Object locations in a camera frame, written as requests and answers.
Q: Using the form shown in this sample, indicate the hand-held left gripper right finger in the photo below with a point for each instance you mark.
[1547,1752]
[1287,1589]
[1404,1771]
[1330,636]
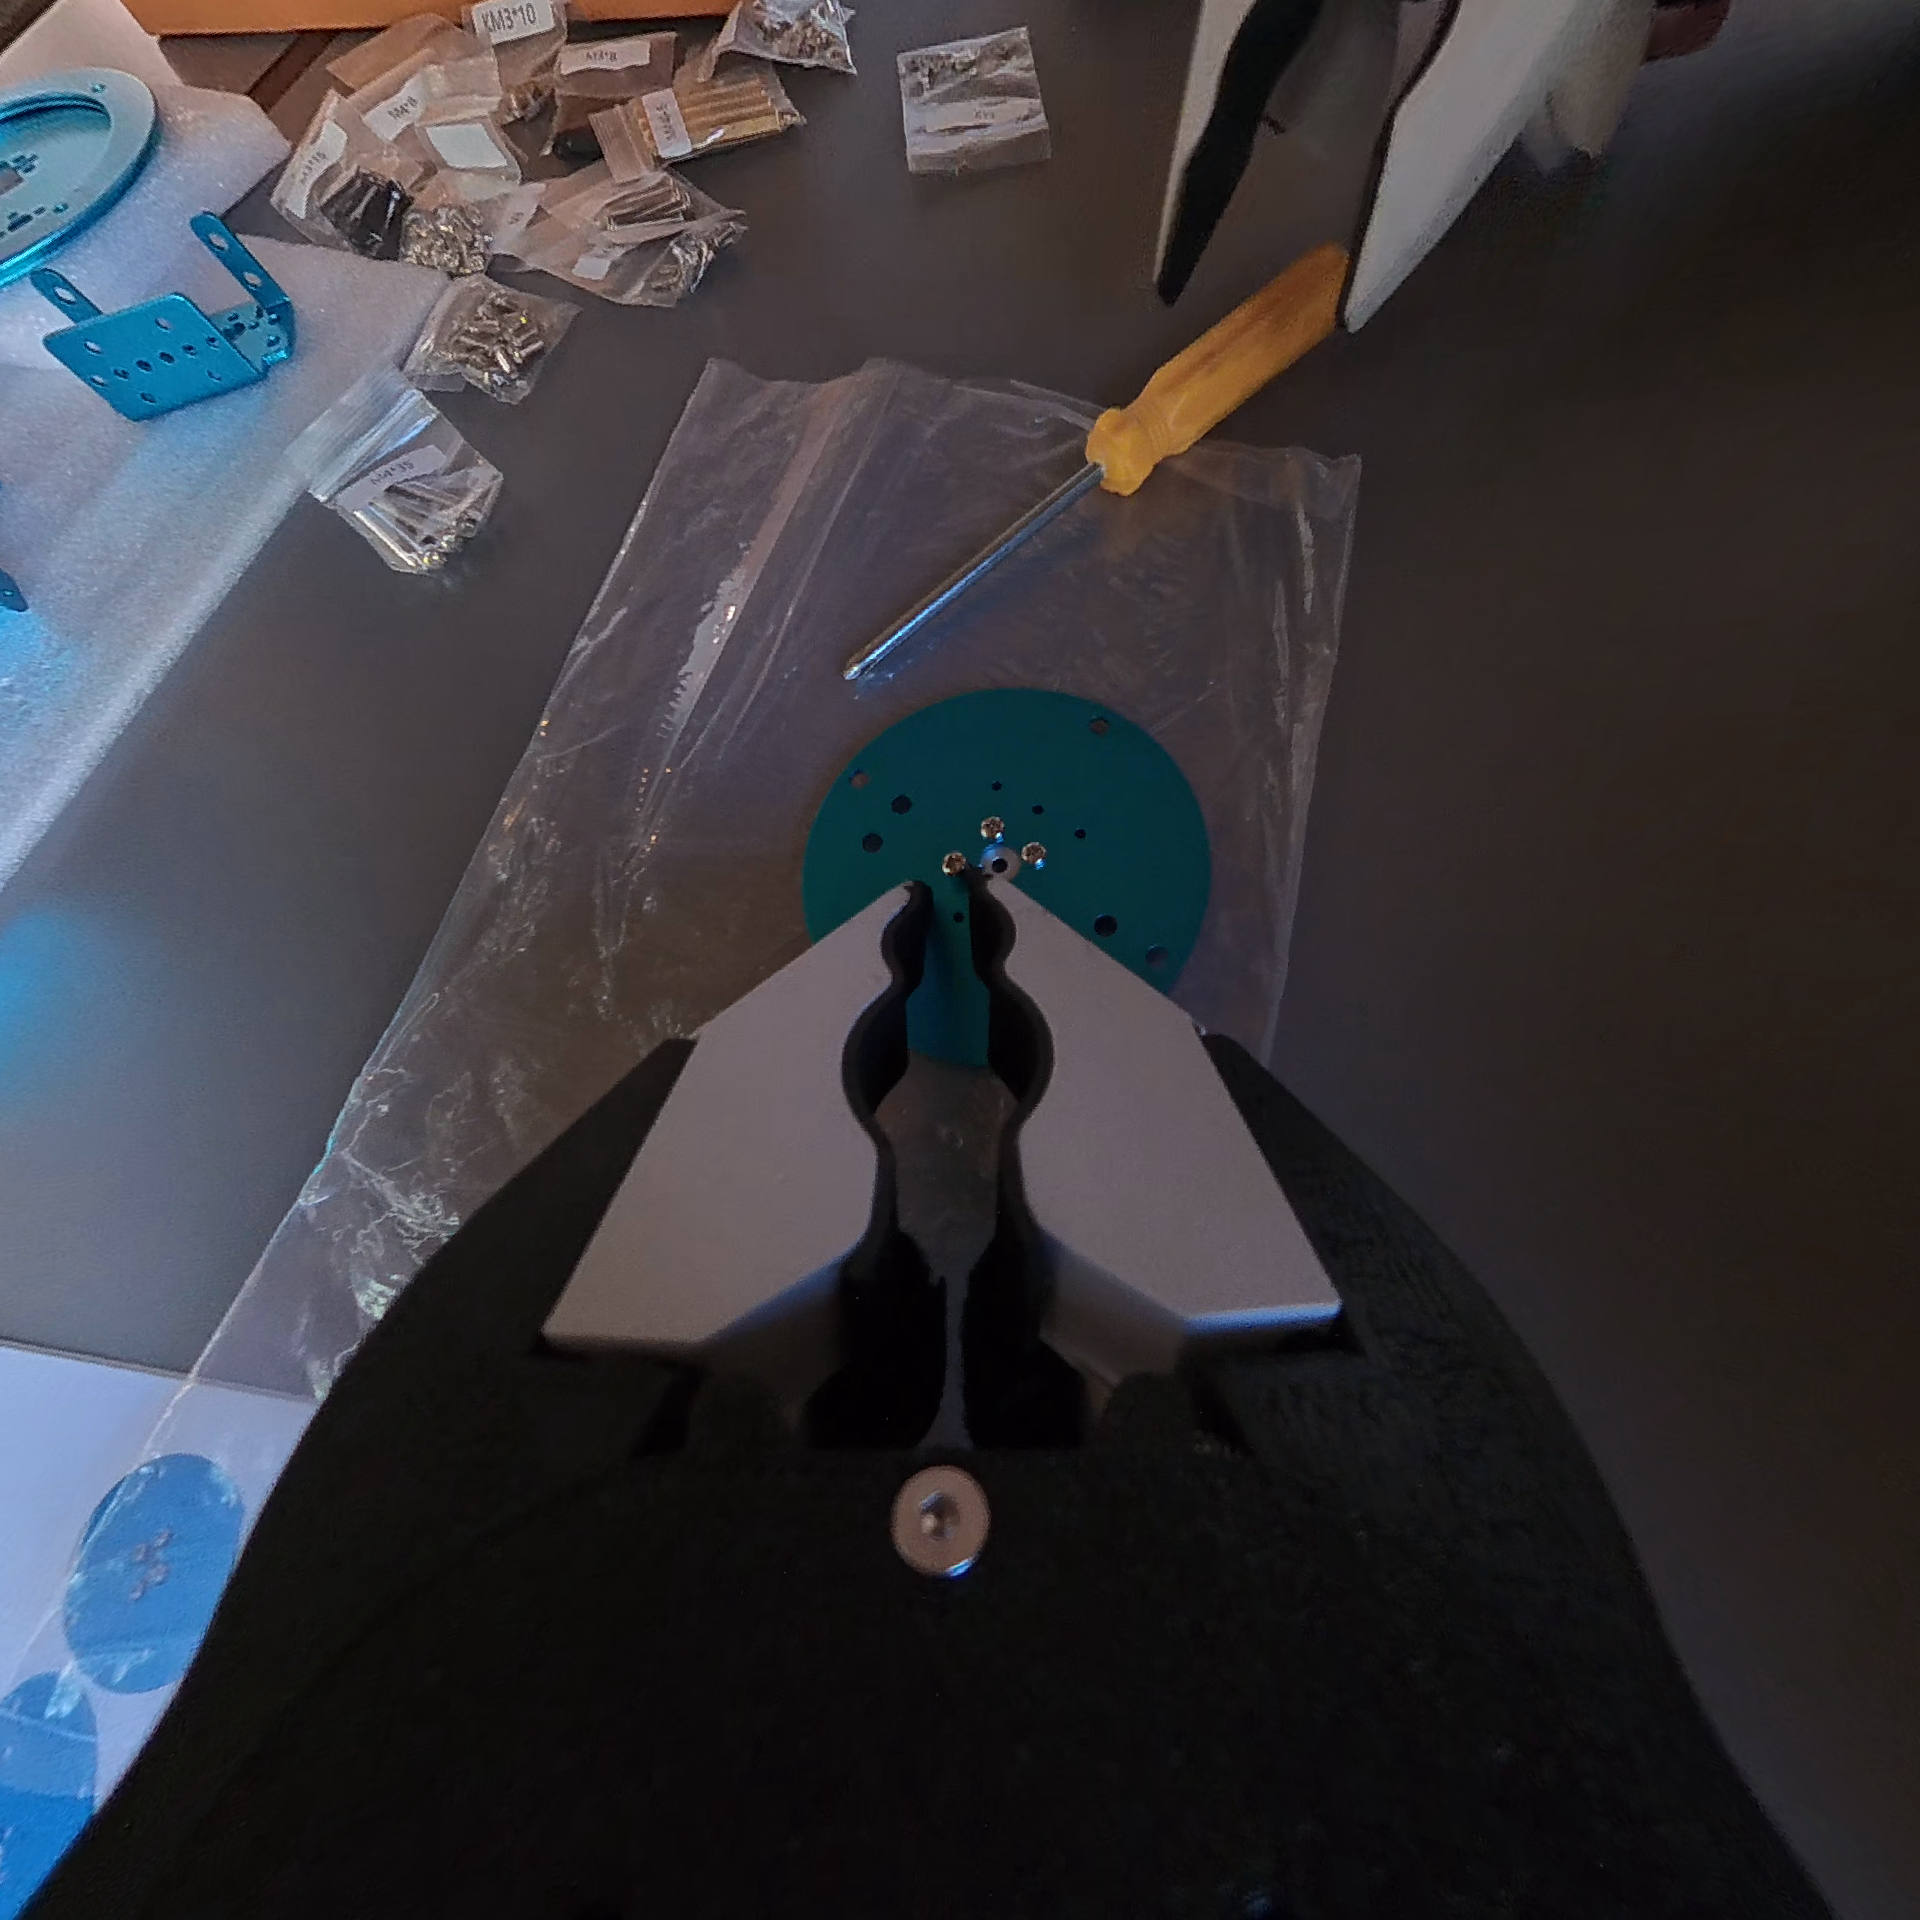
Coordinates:
[1172,1185]

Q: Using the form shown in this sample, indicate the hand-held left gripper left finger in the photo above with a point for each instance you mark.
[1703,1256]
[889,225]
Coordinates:
[721,1200]

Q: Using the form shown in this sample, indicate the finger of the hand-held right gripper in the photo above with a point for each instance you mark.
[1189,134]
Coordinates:
[1454,148]
[1189,148]

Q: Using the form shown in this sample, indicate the teal round metal plate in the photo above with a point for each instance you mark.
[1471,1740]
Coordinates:
[1126,840]

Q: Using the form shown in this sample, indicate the grey desk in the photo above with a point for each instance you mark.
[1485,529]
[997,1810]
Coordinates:
[1577,750]

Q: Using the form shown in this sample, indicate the square bag of tiny screws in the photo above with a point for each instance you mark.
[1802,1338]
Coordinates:
[974,106]

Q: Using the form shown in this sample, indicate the clear plastic bag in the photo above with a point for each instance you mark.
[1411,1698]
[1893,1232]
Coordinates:
[676,750]

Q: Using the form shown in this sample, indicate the pile of small parts bags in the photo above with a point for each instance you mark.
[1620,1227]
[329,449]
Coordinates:
[629,134]

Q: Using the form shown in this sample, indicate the orange cardboard box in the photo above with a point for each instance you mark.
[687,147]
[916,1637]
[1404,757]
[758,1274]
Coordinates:
[645,6]

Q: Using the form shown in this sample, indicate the assembly guide booklet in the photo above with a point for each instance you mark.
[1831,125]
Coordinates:
[91,1440]

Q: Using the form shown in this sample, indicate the bag of short silver screws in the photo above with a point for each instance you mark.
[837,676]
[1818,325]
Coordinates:
[489,339]

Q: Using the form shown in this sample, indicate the bag of long screws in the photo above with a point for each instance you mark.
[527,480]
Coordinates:
[412,502]

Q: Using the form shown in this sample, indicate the white foam sheet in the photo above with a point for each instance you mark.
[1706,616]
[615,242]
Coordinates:
[226,494]

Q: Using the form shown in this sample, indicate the blue U-shaped bracket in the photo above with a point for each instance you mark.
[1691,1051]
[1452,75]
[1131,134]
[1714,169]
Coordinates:
[150,353]

